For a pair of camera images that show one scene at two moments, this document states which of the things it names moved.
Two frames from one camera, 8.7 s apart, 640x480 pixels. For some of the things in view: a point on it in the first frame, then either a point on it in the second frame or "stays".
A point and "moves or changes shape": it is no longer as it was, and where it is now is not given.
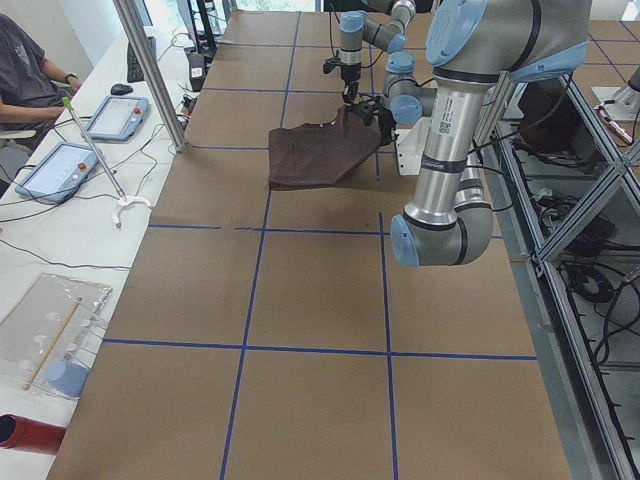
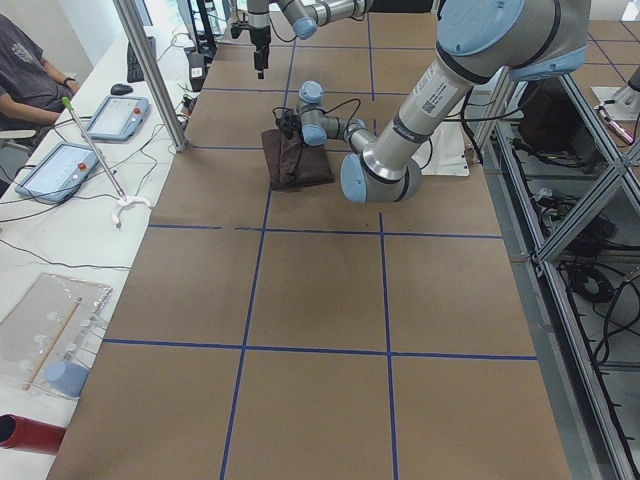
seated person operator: (31, 86) stays
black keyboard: (134, 70) stays
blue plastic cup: (67, 376) stays
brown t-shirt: (307, 155) moves or changes shape
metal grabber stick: (123, 199) stays
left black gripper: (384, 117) to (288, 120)
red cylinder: (30, 434) stays
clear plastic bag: (50, 338) stays
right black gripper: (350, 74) to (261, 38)
